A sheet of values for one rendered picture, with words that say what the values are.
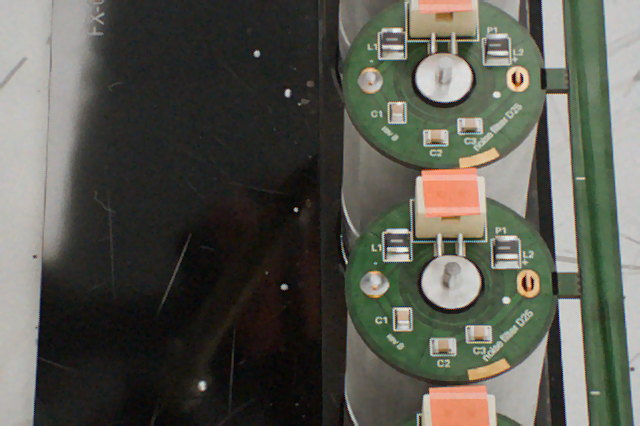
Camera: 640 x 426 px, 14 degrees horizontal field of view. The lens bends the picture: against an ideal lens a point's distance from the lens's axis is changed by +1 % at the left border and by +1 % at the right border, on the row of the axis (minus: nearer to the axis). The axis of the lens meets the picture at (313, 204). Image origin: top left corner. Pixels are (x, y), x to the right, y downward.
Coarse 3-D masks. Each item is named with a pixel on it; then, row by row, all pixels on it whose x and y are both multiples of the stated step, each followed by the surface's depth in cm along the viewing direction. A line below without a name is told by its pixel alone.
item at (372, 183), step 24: (432, 72) 33; (456, 72) 33; (432, 96) 32; (456, 96) 32; (360, 144) 33; (528, 144) 33; (360, 168) 33; (384, 168) 33; (408, 168) 32; (480, 168) 32; (504, 168) 33; (528, 168) 34; (360, 192) 34; (384, 192) 33; (408, 192) 33; (504, 192) 33; (360, 216) 34
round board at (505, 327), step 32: (384, 224) 32; (512, 224) 32; (352, 256) 31; (384, 256) 31; (416, 256) 31; (480, 256) 31; (512, 256) 31; (544, 256) 31; (352, 288) 31; (416, 288) 31; (512, 288) 31; (544, 288) 31; (352, 320) 31; (384, 320) 31; (416, 320) 31; (448, 320) 31; (480, 320) 31; (512, 320) 31; (544, 320) 31; (384, 352) 31; (416, 352) 31; (448, 352) 31; (480, 352) 31; (512, 352) 31; (448, 384) 31
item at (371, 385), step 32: (448, 256) 31; (448, 288) 31; (480, 288) 31; (352, 352) 32; (544, 352) 32; (352, 384) 33; (384, 384) 32; (416, 384) 31; (480, 384) 31; (512, 384) 31; (352, 416) 34; (384, 416) 32; (512, 416) 32
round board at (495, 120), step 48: (480, 0) 33; (384, 48) 33; (480, 48) 33; (528, 48) 33; (384, 96) 33; (480, 96) 33; (528, 96) 33; (384, 144) 32; (432, 144) 32; (480, 144) 32
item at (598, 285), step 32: (576, 0) 33; (576, 32) 33; (576, 64) 33; (576, 96) 33; (608, 96) 33; (576, 128) 32; (608, 128) 32; (576, 160) 32; (608, 160) 32; (576, 192) 32; (608, 192) 32; (576, 224) 32; (608, 224) 32; (608, 256) 31; (576, 288) 31; (608, 288) 31; (608, 320) 31; (608, 352) 31; (608, 384) 31; (608, 416) 31
